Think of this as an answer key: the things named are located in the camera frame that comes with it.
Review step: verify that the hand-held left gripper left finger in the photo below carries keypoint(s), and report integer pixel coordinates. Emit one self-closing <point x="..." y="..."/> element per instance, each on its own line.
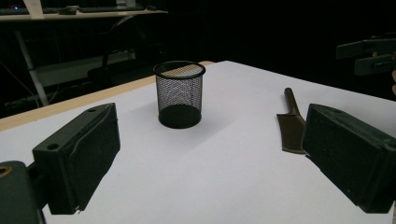
<point x="77" y="161"/>

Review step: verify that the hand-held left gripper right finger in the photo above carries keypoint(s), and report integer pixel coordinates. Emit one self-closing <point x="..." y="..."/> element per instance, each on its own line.
<point x="348" y="149"/>

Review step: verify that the black mesh pen holder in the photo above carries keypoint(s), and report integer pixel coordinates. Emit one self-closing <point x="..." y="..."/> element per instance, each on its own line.
<point x="179" y="116"/>

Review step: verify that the wooden desk with white legs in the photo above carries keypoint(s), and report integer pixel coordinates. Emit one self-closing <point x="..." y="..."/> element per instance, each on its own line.
<point x="93" y="15"/>

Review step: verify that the black keyboard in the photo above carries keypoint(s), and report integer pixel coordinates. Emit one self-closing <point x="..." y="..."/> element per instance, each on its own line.
<point x="109" y="8"/>
<point x="14" y="11"/>

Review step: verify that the white stand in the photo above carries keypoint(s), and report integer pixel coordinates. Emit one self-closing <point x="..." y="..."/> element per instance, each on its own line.
<point x="33" y="8"/>

